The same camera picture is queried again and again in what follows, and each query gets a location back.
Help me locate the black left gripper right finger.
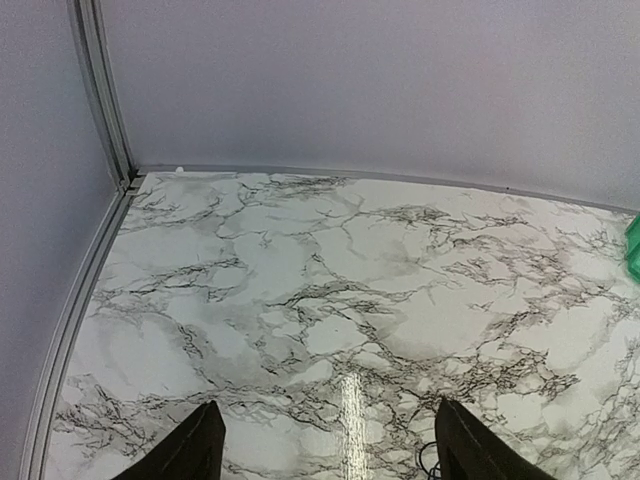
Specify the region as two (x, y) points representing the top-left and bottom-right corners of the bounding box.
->
(435, 397), (554, 480)

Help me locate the green plastic bin left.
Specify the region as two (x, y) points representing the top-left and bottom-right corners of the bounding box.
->
(625, 215), (640, 283)

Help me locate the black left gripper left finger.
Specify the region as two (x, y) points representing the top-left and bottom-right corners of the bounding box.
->
(114, 401), (225, 480)

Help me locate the aluminium left corner post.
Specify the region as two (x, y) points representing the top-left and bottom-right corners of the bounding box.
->
(67, 0), (144, 196)

